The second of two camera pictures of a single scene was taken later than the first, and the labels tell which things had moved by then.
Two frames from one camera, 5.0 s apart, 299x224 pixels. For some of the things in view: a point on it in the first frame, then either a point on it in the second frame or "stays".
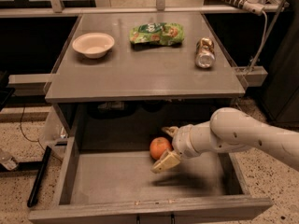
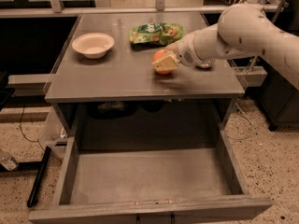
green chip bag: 166,34 stays
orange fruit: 158,147 → 158,54
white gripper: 183,141 → 184,52
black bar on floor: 39,176 stays
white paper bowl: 93,45 stays
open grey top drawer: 108,177 stays
